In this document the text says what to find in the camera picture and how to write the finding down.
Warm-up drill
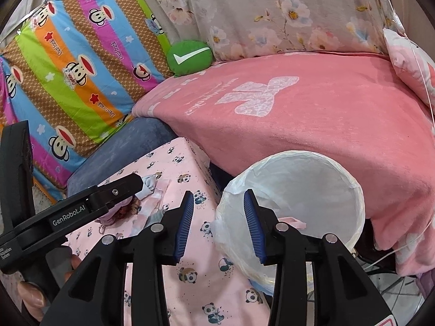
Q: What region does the grey floral quilt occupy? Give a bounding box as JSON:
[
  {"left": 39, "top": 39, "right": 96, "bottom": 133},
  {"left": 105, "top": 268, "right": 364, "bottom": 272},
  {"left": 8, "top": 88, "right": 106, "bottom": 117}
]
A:
[{"left": 145, "top": 0, "right": 403, "bottom": 61}]

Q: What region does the person's left hand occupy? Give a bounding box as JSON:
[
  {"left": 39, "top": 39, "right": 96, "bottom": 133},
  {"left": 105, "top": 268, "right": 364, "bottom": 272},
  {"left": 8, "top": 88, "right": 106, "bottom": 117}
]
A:
[{"left": 16, "top": 254, "right": 83, "bottom": 323}]

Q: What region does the thin white cord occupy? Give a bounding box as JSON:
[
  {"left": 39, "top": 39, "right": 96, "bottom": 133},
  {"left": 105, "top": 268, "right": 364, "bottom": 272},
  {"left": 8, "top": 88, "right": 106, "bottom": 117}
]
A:
[{"left": 360, "top": 0, "right": 435, "bottom": 269}]

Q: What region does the green check mark cushion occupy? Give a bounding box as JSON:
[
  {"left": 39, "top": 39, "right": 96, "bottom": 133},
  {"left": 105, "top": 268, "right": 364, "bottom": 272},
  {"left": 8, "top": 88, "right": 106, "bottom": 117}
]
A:
[{"left": 167, "top": 40, "right": 213, "bottom": 77}]

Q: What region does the colourful monkey print quilt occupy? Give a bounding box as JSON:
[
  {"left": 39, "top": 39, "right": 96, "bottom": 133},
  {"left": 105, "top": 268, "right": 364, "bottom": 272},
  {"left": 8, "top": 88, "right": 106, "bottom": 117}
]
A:
[{"left": 1, "top": 0, "right": 172, "bottom": 200}]

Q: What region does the pink panda print sheet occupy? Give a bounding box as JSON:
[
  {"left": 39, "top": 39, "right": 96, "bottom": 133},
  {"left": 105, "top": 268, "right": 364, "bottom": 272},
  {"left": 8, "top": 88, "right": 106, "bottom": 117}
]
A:
[{"left": 66, "top": 138, "right": 269, "bottom": 325}]

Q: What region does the blue grey cushion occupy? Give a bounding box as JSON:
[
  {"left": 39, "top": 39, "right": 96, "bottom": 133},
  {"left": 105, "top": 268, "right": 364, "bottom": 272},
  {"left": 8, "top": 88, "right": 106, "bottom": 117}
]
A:
[{"left": 67, "top": 117, "right": 177, "bottom": 196}]

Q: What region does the pink towel blanket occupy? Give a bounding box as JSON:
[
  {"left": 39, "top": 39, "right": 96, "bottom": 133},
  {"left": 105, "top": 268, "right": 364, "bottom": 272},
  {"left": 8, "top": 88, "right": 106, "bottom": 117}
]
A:
[{"left": 132, "top": 52, "right": 434, "bottom": 275}]

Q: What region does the pink trash piece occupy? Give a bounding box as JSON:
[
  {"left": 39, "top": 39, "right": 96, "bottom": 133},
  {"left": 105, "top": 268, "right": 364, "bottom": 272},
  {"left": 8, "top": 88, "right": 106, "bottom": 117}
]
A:
[{"left": 279, "top": 217, "right": 307, "bottom": 230}]

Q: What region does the light blue white sock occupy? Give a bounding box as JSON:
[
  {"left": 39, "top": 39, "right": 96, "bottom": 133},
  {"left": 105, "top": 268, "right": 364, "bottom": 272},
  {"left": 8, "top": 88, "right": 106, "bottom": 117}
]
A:
[{"left": 135, "top": 175, "right": 157, "bottom": 200}]

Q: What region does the pink floral pillow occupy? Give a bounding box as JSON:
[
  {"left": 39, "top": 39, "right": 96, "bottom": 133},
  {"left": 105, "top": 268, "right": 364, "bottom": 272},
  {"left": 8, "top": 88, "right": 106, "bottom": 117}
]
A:
[{"left": 383, "top": 28, "right": 435, "bottom": 109}]

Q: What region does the white lined trash bin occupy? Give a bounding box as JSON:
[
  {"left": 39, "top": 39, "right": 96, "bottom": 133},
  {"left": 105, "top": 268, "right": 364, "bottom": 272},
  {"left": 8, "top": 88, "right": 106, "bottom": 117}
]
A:
[{"left": 212, "top": 151, "right": 366, "bottom": 295}]

